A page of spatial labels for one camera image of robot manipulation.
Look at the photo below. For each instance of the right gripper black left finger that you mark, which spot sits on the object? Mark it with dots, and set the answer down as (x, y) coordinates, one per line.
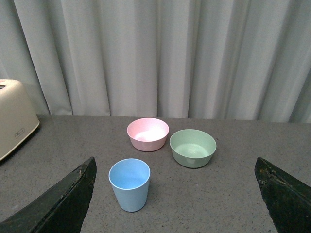
(61, 209)

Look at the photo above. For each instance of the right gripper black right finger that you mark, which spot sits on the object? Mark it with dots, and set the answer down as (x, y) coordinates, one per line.
(287, 199)

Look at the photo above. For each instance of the light blue plastic cup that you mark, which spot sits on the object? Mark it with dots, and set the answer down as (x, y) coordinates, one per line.
(130, 182)

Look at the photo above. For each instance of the cream white toaster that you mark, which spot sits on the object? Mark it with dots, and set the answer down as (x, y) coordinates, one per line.
(18, 118)

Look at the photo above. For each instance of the green plastic bowl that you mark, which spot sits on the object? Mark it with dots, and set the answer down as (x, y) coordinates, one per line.
(192, 148)

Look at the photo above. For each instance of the grey curtain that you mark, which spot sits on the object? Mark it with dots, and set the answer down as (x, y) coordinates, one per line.
(212, 59)

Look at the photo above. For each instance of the pink plastic bowl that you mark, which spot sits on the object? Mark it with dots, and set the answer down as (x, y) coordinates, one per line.
(148, 134)

